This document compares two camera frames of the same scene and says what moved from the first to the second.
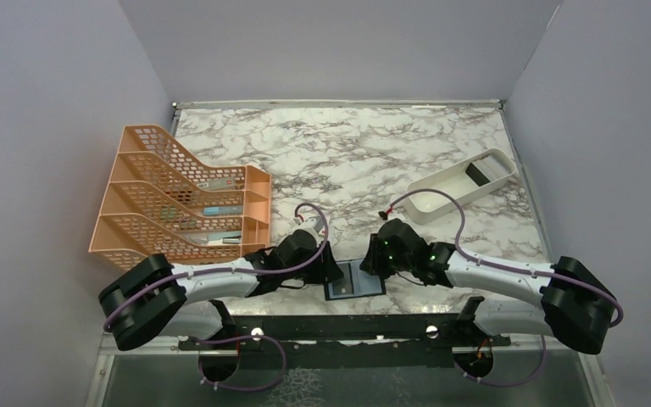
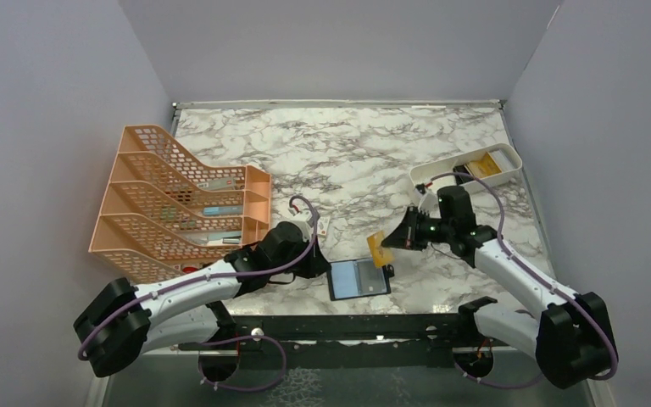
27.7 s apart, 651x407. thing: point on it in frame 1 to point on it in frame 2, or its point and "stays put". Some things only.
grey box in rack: x=219 y=183 stays put
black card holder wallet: x=354 y=282 stays put
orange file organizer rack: x=163 y=201 stays put
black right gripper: x=372 y=263 to x=406 y=236
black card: x=476 y=175 to x=461 y=179
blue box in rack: x=223 y=210 stays put
